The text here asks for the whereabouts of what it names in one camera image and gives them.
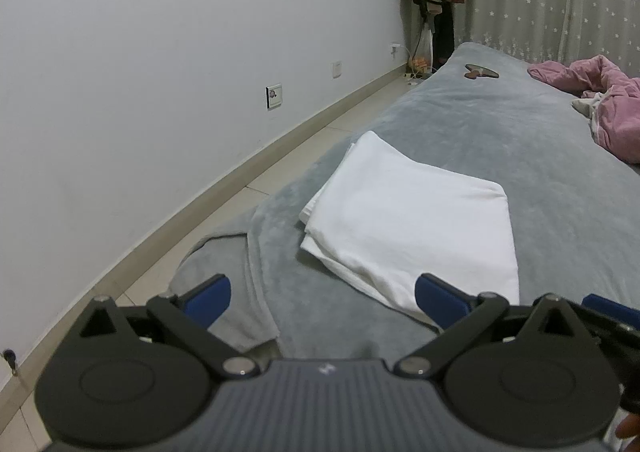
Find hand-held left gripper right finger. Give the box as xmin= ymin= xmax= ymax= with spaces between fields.
xmin=397 ymin=273 xmax=588 ymax=379

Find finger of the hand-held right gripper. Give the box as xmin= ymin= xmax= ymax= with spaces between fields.
xmin=582 ymin=294 xmax=640 ymax=373

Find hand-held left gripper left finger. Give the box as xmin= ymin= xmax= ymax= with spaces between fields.
xmin=75 ymin=274 xmax=262 ymax=379

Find white pants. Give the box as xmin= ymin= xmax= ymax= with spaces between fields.
xmin=299 ymin=131 xmax=521 ymax=323

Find person's right hand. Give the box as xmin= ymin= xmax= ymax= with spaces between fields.
xmin=615 ymin=413 xmax=640 ymax=440

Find grey fleece blanket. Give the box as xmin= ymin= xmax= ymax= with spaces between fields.
xmin=247 ymin=42 xmax=640 ymax=363

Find pink quilt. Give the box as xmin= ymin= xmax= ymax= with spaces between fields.
xmin=527 ymin=55 xmax=640 ymax=165

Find brown hand mirror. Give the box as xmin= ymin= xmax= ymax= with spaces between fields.
xmin=464 ymin=64 xmax=501 ymax=81

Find plastic bag of oranges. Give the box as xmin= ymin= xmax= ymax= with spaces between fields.
xmin=407 ymin=22 xmax=434 ymax=72

